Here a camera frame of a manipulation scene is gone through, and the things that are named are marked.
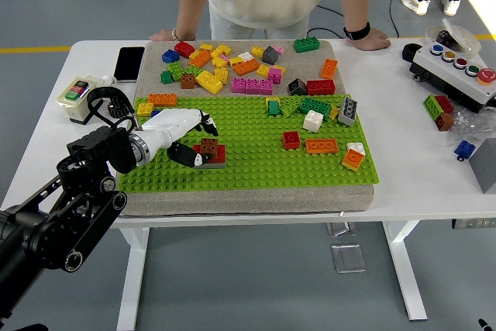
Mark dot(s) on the orange and yellow brick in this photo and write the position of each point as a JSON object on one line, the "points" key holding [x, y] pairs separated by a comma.
{"points": [[352, 159]]}

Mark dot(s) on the person's left hand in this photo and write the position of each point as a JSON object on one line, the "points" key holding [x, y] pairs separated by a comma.
{"points": [[370, 41]]}

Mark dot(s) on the blue four-stud brick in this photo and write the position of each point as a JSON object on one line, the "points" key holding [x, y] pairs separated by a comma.
{"points": [[155, 112], [170, 56]]}

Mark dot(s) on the lime green flat brick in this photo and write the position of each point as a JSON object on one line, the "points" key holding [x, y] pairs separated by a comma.
{"points": [[290, 107]]}

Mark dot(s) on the small white plastic part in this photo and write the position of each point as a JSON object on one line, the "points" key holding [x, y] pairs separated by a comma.
{"points": [[108, 80]]}

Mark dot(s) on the white table leg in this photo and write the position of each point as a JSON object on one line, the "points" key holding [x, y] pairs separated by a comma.
{"points": [[403, 269], [133, 276]]}

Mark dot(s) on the white button control box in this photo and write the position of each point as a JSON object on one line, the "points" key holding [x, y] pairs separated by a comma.
{"points": [[445, 75]]}

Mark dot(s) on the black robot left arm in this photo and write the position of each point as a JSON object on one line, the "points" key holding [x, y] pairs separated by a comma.
{"points": [[104, 147]]}

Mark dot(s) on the grey six-stud brick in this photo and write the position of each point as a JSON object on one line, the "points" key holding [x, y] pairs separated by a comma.
{"points": [[347, 112]]}

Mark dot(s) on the dark grey roof brick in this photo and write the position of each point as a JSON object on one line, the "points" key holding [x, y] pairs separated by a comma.
{"points": [[270, 56]]}

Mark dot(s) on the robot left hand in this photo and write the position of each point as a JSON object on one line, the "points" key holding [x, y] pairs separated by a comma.
{"points": [[172, 121]]}

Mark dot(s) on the yellow eight-stud brick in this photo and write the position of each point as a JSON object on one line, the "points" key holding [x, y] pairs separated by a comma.
{"points": [[209, 83]]}

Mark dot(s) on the orange brick hollow side up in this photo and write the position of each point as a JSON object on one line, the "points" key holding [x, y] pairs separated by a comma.
{"points": [[321, 147]]}

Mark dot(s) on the clear plastic bag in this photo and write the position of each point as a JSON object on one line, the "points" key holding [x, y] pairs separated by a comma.
{"points": [[470, 123]]}

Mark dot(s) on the yellow four-stud brick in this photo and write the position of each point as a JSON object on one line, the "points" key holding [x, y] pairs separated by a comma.
{"points": [[145, 109], [219, 62], [257, 51], [262, 71], [222, 74]]}

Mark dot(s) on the small pink brick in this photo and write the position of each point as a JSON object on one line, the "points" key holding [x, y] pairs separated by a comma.
{"points": [[279, 50], [224, 56]]}

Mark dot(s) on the pink four-stud brick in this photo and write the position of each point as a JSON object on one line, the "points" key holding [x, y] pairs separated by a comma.
{"points": [[275, 76], [238, 86]]}

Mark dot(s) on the cream switch box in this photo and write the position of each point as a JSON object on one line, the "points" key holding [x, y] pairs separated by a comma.
{"points": [[77, 102]]}

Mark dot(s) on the grey box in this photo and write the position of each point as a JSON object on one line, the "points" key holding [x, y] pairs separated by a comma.
{"points": [[486, 172]]}

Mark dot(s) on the white four-stud brick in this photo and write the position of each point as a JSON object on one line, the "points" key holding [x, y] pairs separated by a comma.
{"points": [[312, 121], [356, 148]]}

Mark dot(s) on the person's right forearm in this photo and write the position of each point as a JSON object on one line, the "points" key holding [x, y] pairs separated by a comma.
{"points": [[191, 13]]}

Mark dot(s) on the red eight-stud brick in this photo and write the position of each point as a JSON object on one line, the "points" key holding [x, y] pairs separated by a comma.
{"points": [[321, 88], [221, 154]]}

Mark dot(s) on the clear plastic lidded container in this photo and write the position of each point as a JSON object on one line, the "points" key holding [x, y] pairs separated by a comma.
{"points": [[465, 38]]}

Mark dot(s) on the small teal green brick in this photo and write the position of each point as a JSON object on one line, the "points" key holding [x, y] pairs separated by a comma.
{"points": [[273, 108]]}

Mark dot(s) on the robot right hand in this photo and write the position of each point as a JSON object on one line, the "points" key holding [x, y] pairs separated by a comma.
{"points": [[483, 325]]}

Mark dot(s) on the green studded baseplate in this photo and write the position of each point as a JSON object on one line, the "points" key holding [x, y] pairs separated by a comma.
{"points": [[252, 176]]}

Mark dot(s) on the red four-stud brick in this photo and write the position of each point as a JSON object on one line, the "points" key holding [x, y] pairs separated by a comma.
{"points": [[184, 49], [291, 141]]}

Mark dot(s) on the grey foam mat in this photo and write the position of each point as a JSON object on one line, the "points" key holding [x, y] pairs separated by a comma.
{"points": [[240, 201]]}

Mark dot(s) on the brown four-stud brick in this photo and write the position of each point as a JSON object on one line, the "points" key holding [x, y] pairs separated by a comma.
{"points": [[188, 82], [209, 145]]}

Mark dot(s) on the black smartphone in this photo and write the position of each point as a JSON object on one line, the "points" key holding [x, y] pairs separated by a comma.
{"points": [[129, 64]]}

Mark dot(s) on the green eight-stud brick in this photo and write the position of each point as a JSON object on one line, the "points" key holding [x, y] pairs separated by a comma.
{"points": [[307, 45], [314, 107]]}

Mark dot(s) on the table height control panel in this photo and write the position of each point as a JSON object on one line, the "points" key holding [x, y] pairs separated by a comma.
{"points": [[474, 224]]}

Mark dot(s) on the orange eight-stud brick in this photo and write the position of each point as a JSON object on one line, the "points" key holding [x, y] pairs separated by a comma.
{"points": [[329, 69], [162, 100], [200, 59], [246, 67]]}

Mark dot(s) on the black four-stud brick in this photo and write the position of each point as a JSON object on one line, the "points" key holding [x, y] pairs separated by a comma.
{"points": [[297, 87]]}

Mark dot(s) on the clear floor cover plate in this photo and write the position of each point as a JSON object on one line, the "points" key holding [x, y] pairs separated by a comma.
{"points": [[341, 230], [348, 259]]}

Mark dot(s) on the grey eight-stud brick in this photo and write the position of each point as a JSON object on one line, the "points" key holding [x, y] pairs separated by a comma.
{"points": [[217, 165]]}

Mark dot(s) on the black wristband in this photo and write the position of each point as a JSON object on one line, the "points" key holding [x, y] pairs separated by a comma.
{"points": [[357, 32]]}

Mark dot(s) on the person's right hand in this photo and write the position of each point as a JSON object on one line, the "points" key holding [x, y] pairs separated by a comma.
{"points": [[164, 36]]}

